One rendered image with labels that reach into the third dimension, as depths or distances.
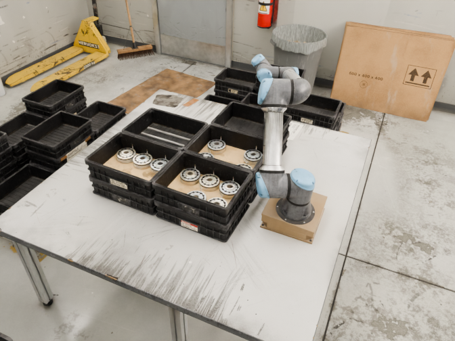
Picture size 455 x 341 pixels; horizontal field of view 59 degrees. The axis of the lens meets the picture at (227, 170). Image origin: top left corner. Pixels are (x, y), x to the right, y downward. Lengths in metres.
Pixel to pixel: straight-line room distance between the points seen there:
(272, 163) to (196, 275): 0.59
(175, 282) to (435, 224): 2.19
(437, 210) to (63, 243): 2.70
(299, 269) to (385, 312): 0.98
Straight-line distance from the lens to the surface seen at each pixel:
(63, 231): 2.13
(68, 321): 2.67
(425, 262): 3.12
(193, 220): 1.94
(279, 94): 1.81
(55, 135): 3.24
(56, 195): 2.34
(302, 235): 1.98
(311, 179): 1.85
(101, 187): 2.20
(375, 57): 4.57
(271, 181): 1.81
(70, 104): 3.56
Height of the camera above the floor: 2.16
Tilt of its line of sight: 38 degrees down
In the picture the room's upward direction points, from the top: 2 degrees clockwise
